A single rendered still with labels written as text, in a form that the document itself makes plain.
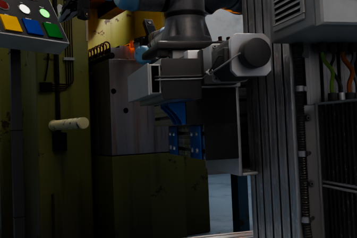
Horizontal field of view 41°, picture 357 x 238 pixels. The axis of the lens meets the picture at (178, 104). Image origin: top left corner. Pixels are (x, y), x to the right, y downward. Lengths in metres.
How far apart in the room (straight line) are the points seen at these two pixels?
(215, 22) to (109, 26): 3.22
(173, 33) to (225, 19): 4.64
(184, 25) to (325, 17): 0.54
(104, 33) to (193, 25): 1.53
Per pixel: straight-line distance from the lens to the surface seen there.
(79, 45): 2.41
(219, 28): 5.94
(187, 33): 1.33
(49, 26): 2.07
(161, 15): 2.62
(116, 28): 2.87
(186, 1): 1.37
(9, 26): 1.92
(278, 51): 1.14
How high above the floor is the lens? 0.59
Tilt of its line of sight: 3 degrees up
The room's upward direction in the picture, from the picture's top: 2 degrees counter-clockwise
